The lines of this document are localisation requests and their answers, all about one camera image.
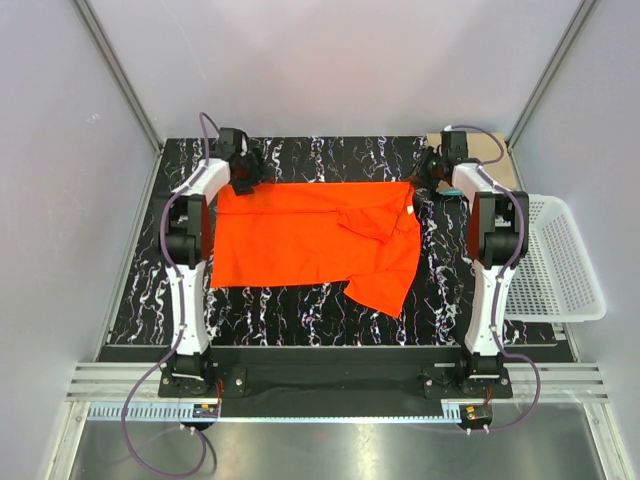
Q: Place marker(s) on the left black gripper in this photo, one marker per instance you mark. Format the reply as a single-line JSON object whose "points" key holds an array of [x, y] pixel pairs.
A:
{"points": [[260, 173]]}

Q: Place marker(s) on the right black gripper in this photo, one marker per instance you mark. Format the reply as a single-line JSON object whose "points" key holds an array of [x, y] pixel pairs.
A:
{"points": [[419, 178]]}

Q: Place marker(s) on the orange t shirt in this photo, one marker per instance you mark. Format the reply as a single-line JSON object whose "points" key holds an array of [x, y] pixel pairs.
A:
{"points": [[364, 234]]}

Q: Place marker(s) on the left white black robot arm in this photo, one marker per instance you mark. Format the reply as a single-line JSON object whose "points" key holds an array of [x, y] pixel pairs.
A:
{"points": [[184, 241]]}

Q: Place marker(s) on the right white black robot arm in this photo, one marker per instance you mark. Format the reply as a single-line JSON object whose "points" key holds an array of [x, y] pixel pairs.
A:
{"points": [[497, 239]]}

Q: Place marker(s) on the white plastic basket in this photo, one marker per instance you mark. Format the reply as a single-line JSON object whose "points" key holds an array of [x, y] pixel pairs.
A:
{"points": [[555, 282]]}

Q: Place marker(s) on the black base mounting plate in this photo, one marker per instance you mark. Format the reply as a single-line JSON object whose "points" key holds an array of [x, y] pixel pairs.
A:
{"points": [[328, 384]]}

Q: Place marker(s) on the left aluminium frame post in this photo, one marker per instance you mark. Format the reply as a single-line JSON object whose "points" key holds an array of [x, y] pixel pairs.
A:
{"points": [[90, 21]]}

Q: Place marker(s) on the aluminium frame post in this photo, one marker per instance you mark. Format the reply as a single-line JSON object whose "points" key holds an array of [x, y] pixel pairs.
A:
{"points": [[575, 26], [90, 21]]}

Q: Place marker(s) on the right aluminium frame post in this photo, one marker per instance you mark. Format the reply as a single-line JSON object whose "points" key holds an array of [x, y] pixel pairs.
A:
{"points": [[575, 26]]}

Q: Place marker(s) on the aluminium rail beam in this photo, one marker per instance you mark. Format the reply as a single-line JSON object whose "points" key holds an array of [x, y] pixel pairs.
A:
{"points": [[572, 382]]}

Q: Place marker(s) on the white slotted cable duct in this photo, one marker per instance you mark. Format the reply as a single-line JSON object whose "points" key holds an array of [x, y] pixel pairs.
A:
{"points": [[197, 413]]}

